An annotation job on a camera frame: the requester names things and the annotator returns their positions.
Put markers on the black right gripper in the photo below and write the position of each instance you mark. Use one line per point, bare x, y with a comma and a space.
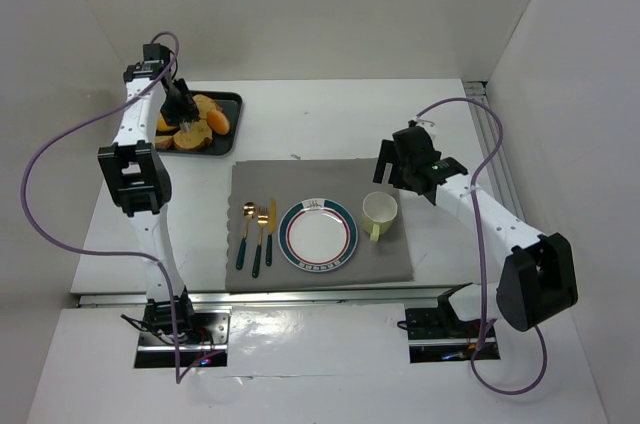
388, 169

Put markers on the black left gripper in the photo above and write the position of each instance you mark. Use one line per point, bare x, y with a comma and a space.
181, 111

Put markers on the seeded bread slice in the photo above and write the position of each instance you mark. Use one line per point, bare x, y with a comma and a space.
198, 136
205, 104

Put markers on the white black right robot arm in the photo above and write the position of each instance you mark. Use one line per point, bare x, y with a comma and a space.
537, 277

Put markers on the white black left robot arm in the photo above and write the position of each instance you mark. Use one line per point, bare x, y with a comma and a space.
138, 181

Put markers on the thin brown bread slice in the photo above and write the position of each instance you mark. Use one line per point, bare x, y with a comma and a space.
163, 142

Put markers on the orange glazed donut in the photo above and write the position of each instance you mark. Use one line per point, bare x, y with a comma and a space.
163, 127

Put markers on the orange round bun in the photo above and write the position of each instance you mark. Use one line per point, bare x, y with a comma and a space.
218, 122

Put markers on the black rectangular tray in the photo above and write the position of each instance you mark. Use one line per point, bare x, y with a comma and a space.
232, 106

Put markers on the pale green ceramic mug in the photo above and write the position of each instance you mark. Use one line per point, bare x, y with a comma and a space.
379, 211

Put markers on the white plate teal red rim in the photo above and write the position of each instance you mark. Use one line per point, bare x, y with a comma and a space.
317, 235

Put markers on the grey cloth placemat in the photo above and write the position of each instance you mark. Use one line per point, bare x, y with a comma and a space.
345, 182

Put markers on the gold spoon green handle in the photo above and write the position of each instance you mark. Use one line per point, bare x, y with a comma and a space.
249, 212

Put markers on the aluminium side rail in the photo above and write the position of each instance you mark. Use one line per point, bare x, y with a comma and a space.
496, 177

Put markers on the gold fork green handle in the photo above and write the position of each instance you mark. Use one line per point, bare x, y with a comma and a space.
263, 221

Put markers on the gold knife green handle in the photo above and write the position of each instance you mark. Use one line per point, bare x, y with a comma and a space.
272, 221

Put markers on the aluminium front rail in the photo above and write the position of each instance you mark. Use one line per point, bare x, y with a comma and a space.
324, 296

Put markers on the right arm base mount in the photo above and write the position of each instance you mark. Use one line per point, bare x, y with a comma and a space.
436, 334

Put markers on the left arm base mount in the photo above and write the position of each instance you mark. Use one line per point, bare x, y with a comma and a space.
204, 346

